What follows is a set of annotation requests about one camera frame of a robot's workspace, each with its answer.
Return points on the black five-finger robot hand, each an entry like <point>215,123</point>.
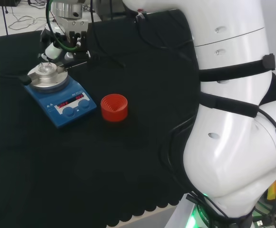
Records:
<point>77,26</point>

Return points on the thin metal heater probe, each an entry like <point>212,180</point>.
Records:
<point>79,63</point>

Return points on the heater with blue base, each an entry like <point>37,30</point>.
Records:
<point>64,109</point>

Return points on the black tripod leg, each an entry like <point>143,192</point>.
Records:
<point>4,19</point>

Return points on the black box on floor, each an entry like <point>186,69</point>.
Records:
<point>4,2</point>

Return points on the black bench cloth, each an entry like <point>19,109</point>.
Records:
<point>81,166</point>

